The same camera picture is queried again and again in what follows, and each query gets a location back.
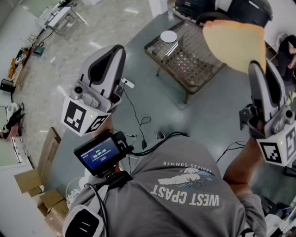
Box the person's grey printed T-shirt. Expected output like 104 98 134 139
62 135 268 237

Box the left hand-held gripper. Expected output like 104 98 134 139
61 44 127 137

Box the large flattened cardboard panel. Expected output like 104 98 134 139
37 126 62 180

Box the orange sofa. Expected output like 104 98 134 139
8 47 32 86

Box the person's left forearm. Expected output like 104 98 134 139
91 115 115 139

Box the black power strip cable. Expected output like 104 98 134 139
122 83 152 151

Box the round white basket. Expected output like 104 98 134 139
65 177 85 210

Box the black monitor cable bundle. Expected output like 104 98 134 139
126 131 191 157

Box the pink lounge chair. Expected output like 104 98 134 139
9 124 23 140

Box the small white round plate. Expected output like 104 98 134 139
160 30 178 44

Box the black chest cable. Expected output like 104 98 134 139
84 182 109 237

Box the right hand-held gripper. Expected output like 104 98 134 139
239 58 296 167

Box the closed cardboard box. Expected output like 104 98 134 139
43 200 70 236
38 189 65 217

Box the grey black shoulder strap pad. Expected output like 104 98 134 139
62 205 106 237
240 228 258 237

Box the white rounded device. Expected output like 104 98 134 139
5 102 22 112

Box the rattan glass-top coffee table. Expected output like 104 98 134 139
144 19 227 104

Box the white power strip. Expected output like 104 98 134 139
120 78 136 89

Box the small black cabinet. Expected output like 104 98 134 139
0 78 16 94

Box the small cardboard box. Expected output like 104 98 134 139
27 185 44 198

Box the person's right forearm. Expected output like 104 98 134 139
223 136 265 197

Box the black floor cable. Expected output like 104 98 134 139
216 141 248 163

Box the steel frame work table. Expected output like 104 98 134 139
35 6 88 37

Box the gold wire rack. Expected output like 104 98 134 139
265 41 279 63

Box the black chest-mounted monitor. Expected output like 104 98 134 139
74 129 135 179

